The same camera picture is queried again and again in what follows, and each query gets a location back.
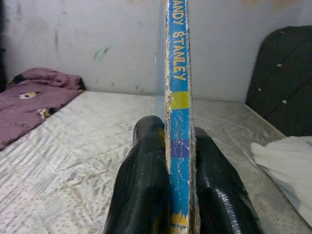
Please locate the cream pillow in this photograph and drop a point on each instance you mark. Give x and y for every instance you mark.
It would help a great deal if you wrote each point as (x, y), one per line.
(287, 161)

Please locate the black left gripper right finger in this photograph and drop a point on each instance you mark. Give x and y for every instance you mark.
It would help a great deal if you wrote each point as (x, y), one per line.
(219, 195)

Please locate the blue yellow-edged book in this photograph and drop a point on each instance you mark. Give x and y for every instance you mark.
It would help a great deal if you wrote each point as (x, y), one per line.
(179, 122)

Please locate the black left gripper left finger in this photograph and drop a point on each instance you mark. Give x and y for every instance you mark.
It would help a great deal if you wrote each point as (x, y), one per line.
(141, 185)

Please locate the dark tufted headboard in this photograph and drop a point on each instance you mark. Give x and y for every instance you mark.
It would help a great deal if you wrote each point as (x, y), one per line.
(285, 85)

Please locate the pink cartoon print blanket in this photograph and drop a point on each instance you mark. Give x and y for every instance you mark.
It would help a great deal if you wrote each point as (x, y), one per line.
(29, 104)

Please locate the quilted grey mattress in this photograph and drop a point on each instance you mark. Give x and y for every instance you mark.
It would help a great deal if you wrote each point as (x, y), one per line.
(73, 158)

